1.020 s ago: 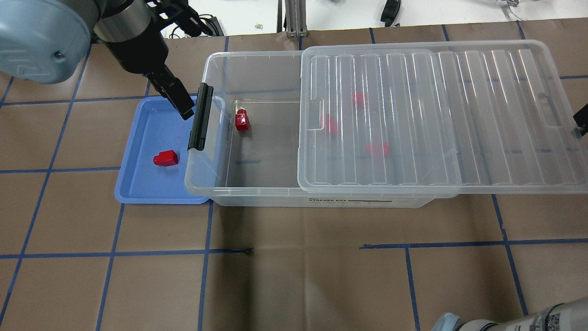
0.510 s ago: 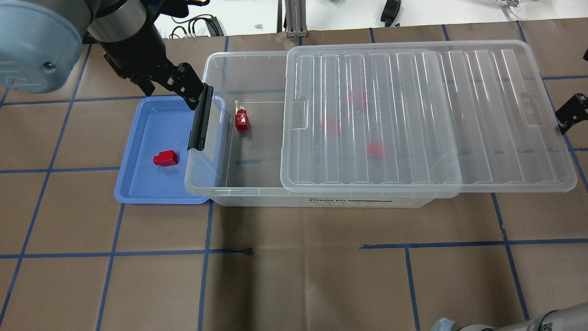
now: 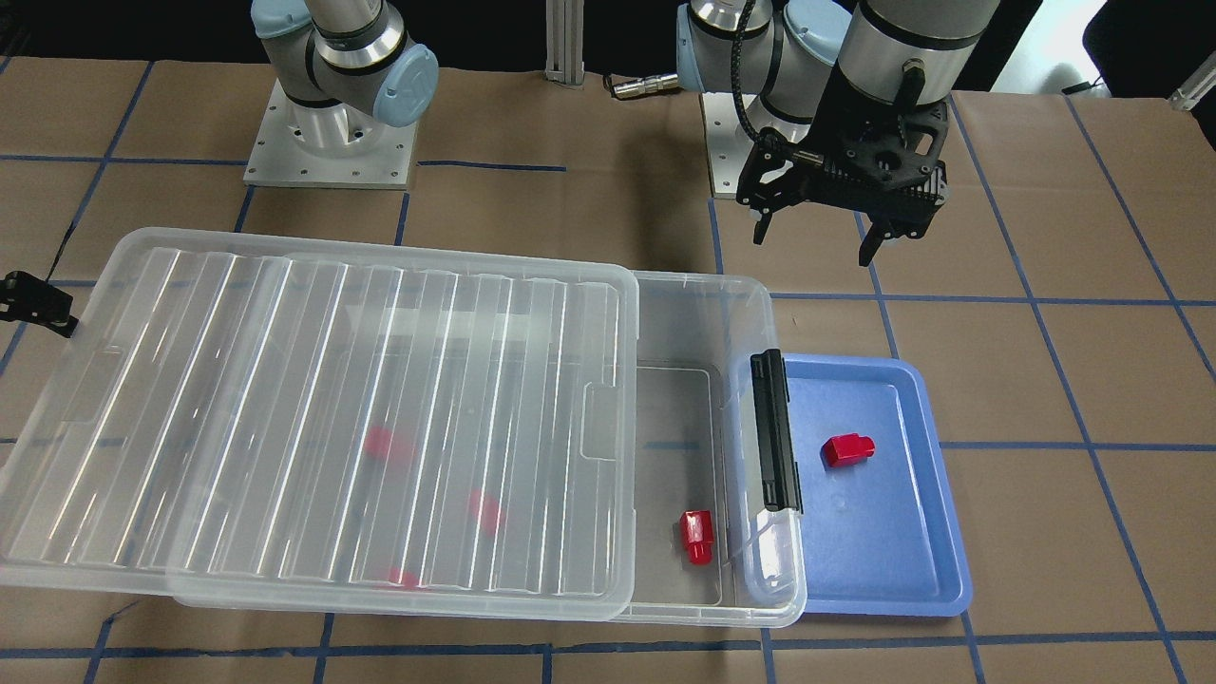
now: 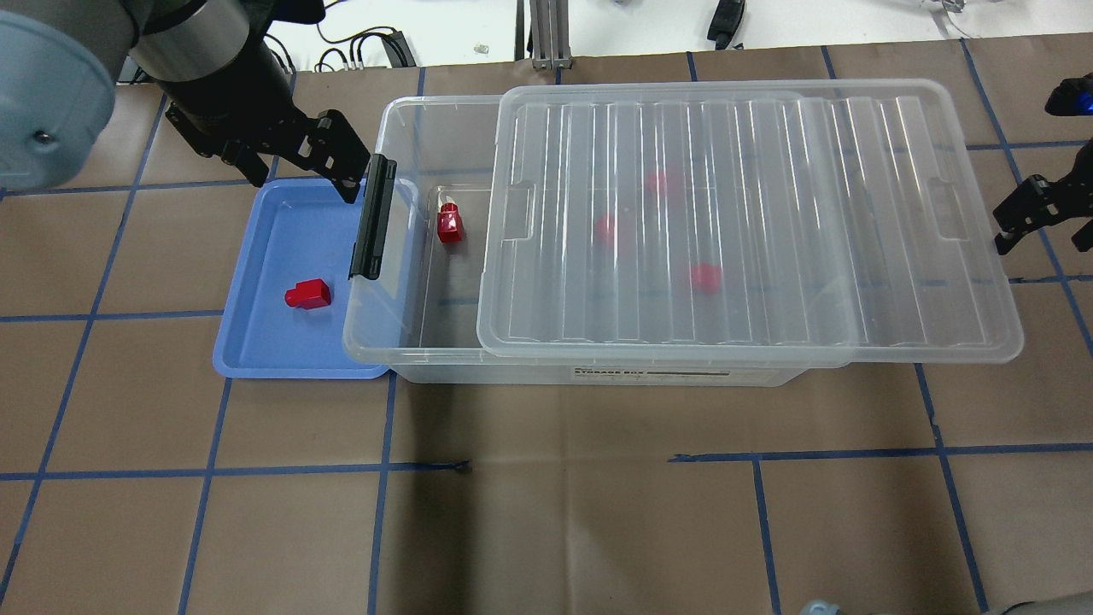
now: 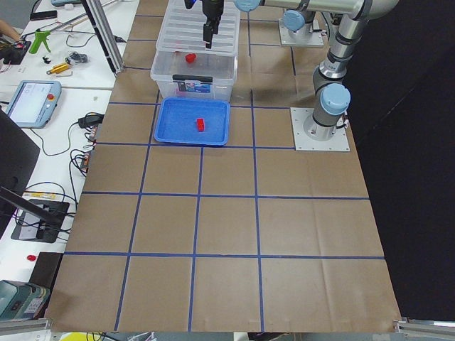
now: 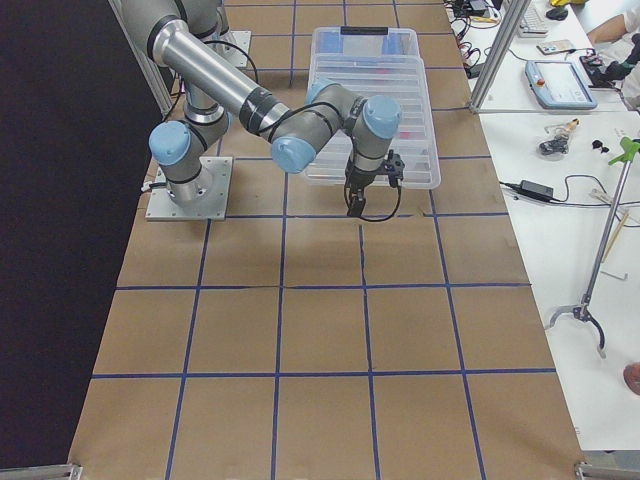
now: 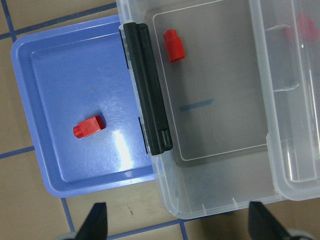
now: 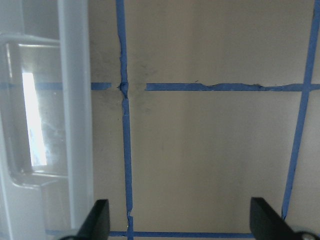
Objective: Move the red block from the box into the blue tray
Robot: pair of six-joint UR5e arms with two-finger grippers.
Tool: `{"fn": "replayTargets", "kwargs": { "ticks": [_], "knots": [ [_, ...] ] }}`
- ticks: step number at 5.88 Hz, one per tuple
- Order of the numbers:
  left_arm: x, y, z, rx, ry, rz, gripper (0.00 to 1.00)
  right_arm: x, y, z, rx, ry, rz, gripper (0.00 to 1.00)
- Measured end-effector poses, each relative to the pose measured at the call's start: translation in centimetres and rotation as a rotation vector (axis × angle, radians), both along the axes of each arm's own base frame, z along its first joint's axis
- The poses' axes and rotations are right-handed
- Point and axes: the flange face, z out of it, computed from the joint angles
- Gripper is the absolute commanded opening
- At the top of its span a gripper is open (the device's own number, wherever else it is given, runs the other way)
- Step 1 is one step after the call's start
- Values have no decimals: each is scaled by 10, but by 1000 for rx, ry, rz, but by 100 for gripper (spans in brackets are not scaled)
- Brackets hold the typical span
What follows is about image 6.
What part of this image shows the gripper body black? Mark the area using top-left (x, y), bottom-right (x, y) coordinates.
top-left (344, 152), bottom-right (395, 200)

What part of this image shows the clear plastic box lid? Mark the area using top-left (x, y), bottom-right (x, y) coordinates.
top-left (308, 53), bottom-right (441, 190)

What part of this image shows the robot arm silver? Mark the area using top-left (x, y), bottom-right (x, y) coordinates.
top-left (121, 1), bottom-right (404, 219)

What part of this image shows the clear plastic storage box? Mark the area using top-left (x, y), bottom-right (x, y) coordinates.
top-left (305, 27), bottom-right (441, 190)

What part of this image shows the blue plastic tray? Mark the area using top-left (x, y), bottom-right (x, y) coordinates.
top-left (316, 31), bottom-right (404, 57)

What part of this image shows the black power adapter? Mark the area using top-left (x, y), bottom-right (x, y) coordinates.
top-left (519, 180), bottom-right (554, 203)

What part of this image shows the teach pendant tablet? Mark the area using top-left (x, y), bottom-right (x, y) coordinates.
top-left (524, 61), bottom-right (598, 110)

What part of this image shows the black box latch handle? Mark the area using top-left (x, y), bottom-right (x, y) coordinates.
top-left (340, 26), bottom-right (389, 36)

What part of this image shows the aluminium frame post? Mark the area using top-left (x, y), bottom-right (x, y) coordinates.
top-left (468, 0), bottom-right (530, 113)

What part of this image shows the green handled grabber tool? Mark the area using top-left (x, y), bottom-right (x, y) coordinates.
top-left (546, 137), bottom-right (639, 359)

